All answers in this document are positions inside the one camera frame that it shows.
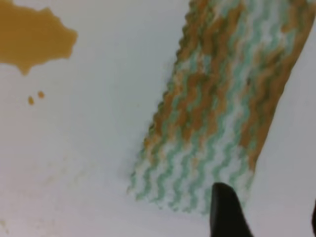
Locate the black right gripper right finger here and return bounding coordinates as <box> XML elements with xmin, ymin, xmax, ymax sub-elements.
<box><xmin>312</xmin><ymin>202</ymin><xmax>316</xmax><ymax>237</ymax></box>

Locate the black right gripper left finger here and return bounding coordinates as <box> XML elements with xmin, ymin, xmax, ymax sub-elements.
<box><xmin>209</xmin><ymin>182</ymin><xmax>253</xmax><ymax>237</ymax></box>

